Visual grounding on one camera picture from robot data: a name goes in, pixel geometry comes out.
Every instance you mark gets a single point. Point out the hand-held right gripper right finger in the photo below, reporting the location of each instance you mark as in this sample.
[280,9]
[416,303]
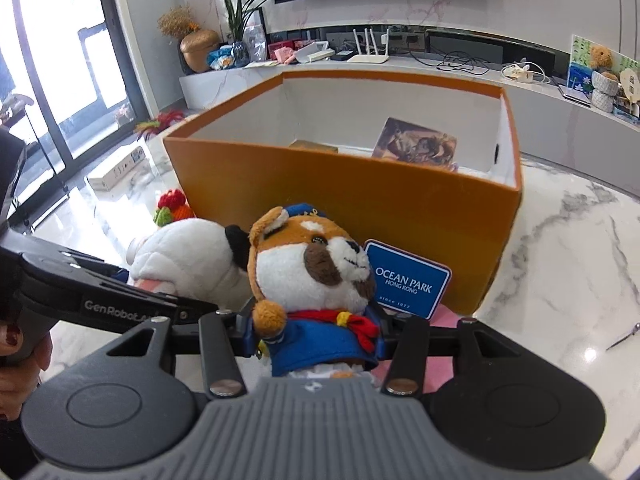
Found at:
[412,340]

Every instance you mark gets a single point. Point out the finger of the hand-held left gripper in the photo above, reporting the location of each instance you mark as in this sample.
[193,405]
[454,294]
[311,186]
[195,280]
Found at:
[100,280]

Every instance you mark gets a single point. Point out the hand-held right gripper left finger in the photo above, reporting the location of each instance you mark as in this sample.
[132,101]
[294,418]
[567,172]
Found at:
[242,332]

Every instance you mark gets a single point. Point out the pink notebook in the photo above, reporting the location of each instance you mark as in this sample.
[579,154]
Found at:
[442,320]

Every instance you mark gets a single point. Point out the brown plush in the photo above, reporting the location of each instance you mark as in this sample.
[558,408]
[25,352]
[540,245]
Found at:
[305,280]

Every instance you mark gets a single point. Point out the white plush with striped hat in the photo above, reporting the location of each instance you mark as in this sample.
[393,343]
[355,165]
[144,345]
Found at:
[195,255]

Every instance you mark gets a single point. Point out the red and orange crochet fruit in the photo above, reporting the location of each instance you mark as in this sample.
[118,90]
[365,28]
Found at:
[172,205]

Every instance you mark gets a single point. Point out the orange cardboard box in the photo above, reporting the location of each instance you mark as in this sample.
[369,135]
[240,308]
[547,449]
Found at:
[360,200]

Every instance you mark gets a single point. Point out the dark fantasy art card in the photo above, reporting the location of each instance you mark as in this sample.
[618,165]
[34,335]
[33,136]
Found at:
[415,142]

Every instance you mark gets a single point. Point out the gold gift box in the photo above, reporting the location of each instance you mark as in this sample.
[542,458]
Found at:
[315,146]

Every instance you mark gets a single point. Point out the person's left hand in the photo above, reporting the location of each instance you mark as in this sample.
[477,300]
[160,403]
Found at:
[15,385]

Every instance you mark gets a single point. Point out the blue rectangular tag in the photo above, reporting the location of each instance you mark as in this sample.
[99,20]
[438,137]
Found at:
[410,280]

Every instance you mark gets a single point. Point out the white product box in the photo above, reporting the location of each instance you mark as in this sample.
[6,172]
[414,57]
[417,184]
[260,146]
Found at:
[117,172]

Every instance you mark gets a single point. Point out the red feather decoration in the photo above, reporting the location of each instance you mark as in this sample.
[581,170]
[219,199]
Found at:
[160,122]

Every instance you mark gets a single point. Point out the small metal scissors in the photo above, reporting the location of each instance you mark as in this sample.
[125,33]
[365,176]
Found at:
[622,337]

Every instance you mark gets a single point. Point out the glass sliding door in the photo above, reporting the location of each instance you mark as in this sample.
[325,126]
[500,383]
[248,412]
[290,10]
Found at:
[60,60]

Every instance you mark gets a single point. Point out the gold vase with dried flowers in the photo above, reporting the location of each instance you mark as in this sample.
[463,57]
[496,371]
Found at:
[197,52]

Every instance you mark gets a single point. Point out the marble television console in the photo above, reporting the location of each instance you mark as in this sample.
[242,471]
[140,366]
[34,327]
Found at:
[545,110]

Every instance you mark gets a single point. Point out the white router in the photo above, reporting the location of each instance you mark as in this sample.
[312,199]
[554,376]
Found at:
[367,57]

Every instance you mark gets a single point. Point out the silver laptop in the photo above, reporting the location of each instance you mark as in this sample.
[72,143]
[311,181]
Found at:
[575,94]

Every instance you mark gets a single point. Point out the green plant in glass vase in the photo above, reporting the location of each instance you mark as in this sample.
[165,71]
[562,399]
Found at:
[240,15]

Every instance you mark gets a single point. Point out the round paper fan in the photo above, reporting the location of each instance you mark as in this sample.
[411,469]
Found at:
[631,82]

